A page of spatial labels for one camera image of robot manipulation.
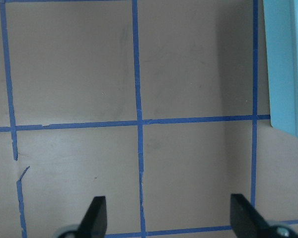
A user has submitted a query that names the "turquoise plastic bin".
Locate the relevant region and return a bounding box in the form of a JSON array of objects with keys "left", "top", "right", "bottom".
[{"left": 263, "top": 0, "right": 298, "bottom": 138}]

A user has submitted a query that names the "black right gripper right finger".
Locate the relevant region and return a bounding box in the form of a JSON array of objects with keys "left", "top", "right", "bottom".
[{"left": 230, "top": 194, "right": 278, "bottom": 238}]

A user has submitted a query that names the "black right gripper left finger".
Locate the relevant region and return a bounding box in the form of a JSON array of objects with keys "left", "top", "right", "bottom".
[{"left": 75, "top": 196, "right": 107, "bottom": 238}]

